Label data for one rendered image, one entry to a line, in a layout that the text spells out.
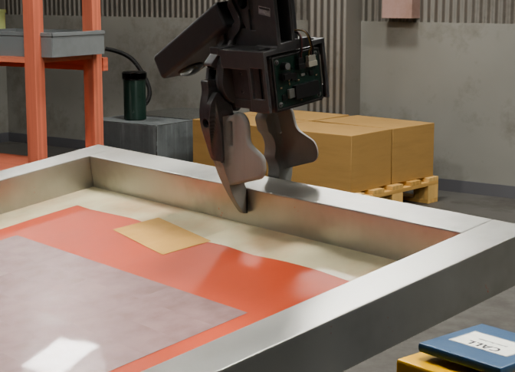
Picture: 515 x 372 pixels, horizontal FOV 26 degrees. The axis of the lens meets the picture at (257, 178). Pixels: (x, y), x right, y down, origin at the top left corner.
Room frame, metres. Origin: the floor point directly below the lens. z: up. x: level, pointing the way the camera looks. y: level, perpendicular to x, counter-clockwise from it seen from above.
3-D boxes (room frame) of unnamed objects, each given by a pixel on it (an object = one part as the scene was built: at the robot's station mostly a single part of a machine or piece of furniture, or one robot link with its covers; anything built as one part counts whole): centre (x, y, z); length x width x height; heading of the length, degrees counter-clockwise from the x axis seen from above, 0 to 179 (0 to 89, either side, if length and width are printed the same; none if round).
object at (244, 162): (0.97, 0.01, 1.16); 0.06 x 0.03 x 0.09; 41
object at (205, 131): (0.98, 0.03, 1.20); 0.05 x 0.02 x 0.09; 131
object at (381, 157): (7.00, -0.34, 0.25); 1.42 x 1.02 x 0.50; 54
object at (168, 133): (7.77, 0.69, 0.46); 0.95 x 0.77 x 0.91; 144
